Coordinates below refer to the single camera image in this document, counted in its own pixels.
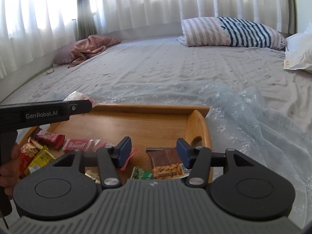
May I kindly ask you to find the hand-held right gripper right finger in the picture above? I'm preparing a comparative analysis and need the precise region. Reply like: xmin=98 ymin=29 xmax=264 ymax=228
xmin=176 ymin=138 xmax=264 ymax=189

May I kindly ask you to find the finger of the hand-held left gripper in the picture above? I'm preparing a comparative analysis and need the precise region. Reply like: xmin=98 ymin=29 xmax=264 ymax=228
xmin=64 ymin=99 xmax=93 ymax=114

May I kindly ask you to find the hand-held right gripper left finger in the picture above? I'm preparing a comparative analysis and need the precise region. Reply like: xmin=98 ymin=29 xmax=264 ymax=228
xmin=50 ymin=136 xmax=132 ymax=189

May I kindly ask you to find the white pink snack packet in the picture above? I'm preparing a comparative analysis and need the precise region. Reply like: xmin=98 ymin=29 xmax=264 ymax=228
xmin=62 ymin=91 xmax=98 ymax=108

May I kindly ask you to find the brown almond chocolate packet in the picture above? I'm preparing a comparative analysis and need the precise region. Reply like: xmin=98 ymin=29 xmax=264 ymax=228
xmin=146 ymin=147 xmax=192 ymax=179

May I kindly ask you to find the dark red snack packet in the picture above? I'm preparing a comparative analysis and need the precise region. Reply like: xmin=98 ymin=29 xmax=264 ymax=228
xmin=34 ymin=130 xmax=66 ymax=150

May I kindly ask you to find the green snack packet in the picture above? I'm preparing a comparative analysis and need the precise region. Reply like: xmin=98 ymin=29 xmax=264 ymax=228
xmin=131 ymin=166 xmax=154 ymax=181

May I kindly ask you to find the wooden tray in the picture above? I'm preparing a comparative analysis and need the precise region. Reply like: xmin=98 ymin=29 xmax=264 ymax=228
xmin=17 ymin=103 xmax=214 ymax=183

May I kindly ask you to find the red biscuit packet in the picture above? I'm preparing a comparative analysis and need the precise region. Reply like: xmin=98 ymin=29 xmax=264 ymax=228
xmin=63 ymin=138 xmax=108 ymax=153

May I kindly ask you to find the small cream candy packet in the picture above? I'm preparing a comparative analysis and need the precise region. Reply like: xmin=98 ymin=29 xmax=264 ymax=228
xmin=85 ymin=169 xmax=101 ymax=184

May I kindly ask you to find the yellow snack packet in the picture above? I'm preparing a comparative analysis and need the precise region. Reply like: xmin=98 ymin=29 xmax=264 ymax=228
xmin=24 ymin=145 xmax=56 ymax=176

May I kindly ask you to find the large red snack packet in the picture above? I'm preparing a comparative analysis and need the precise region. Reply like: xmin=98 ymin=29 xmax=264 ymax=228
xmin=19 ymin=141 xmax=39 ymax=178

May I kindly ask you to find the person's left hand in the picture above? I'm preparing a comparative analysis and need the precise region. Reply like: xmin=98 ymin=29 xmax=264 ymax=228
xmin=0 ymin=143 xmax=22 ymax=197

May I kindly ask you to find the purple pillow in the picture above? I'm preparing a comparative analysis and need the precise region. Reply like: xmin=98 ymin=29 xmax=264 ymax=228
xmin=52 ymin=44 xmax=78 ymax=66

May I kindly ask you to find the pink blanket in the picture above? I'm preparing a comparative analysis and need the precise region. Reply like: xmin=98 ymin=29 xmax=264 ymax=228
xmin=68 ymin=35 xmax=121 ymax=68

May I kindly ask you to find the grey-green curtain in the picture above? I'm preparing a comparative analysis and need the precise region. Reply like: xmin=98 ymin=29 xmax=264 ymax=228
xmin=76 ymin=0 xmax=98 ymax=41
xmin=286 ymin=0 xmax=298 ymax=34

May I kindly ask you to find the grey bed sheet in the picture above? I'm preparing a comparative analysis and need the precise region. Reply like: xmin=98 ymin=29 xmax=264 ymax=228
xmin=0 ymin=35 xmax=312 ymax=137

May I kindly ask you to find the white sheer curtain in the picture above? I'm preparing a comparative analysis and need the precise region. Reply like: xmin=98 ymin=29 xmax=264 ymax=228
xmin=95 ymin=0 xmax=290 ymax=41
xmin=0 ymin=0 xmax=80 ymax=78

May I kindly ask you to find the striped pillow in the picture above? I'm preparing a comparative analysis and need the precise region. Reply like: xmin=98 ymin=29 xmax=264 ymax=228
xmin=176 ymin=17 xmax=286 ymax=51

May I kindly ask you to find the white pillow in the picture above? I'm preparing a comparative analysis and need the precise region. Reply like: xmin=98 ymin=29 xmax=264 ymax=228
xmin=283 ymin=22 xmax=312 ymax=74

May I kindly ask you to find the white wardrobe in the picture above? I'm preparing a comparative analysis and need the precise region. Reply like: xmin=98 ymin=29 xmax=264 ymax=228
xmin=296 ymin=0 xmax=312 ymax=33

